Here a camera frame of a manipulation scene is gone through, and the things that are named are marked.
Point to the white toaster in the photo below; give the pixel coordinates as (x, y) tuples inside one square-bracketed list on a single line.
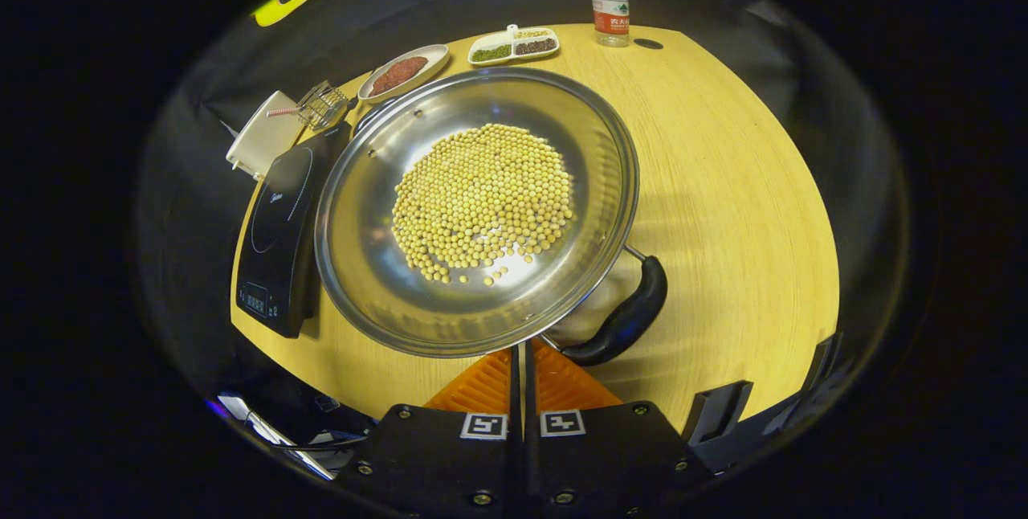
[(261, 137)]

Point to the black induction cooktop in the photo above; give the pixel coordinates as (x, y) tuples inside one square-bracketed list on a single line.
[(277, 246)]

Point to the white divided dish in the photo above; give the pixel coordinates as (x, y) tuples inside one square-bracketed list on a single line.
[(491, 40)]

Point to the pile of soybeans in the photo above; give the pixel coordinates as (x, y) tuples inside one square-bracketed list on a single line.
[(482, 198)]

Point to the small heap of yellow beans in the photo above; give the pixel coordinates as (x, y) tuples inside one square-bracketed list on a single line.
[(532, 34)]

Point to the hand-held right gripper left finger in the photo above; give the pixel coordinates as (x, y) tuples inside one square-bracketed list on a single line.
[(434, 455)]

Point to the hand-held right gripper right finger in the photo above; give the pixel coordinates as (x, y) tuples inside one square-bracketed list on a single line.
[(610, 455)]

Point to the red meat piece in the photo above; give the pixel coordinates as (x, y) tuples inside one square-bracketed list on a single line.
[(411, 67), (384, 83)]

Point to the dark red beans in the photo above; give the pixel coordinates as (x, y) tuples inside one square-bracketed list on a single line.
[(536, 46)]

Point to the clear water bottle red label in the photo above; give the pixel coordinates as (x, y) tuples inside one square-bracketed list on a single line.
[(610, 21)]

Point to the green mung beans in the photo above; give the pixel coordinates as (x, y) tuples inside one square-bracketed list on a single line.
[(491, 54)]

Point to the white oval plate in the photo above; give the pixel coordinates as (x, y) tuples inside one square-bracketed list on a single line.
[(435, 56)]

